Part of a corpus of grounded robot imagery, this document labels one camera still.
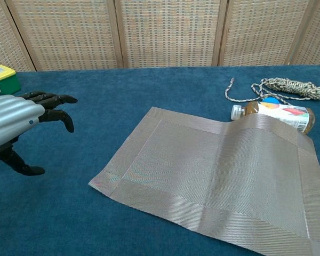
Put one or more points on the woven wood-frame folding screen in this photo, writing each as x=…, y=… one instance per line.
x=162, y=32

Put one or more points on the juice bottle with printed label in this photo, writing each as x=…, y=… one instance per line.
x=282, y=112

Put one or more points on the green container with yellow lid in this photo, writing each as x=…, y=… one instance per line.
x=5, y=80

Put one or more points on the gray woven placemat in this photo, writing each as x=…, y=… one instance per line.
x=216, y=173

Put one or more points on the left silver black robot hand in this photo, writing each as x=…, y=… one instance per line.
x=10, y=117

